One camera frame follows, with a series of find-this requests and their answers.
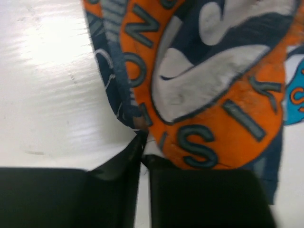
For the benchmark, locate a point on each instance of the colourful patterned shorts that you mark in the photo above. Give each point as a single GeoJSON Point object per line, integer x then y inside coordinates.
{"type": "Point", "coordinates": [213, 82]}

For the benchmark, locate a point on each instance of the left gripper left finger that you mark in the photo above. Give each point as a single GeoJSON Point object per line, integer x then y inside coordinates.
{"type": "Point", "coordinates": [73, 198]}

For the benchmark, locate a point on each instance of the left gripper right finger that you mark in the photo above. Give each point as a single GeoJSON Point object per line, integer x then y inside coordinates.
{"type": "Point", "coordinates": [205, 198]}

